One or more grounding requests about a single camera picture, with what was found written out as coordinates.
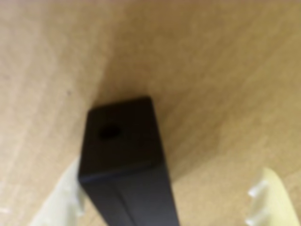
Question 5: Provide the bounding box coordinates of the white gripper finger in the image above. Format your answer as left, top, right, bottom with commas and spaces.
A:
28, 160, 86, 226
244, 166, 299, 226

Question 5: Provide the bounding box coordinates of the black rectangular block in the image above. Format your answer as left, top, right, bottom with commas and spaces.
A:
78, 96, 181, 226

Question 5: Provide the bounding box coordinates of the brown cardboard sheet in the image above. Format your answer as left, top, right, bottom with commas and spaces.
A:
0, 0, 301, 226

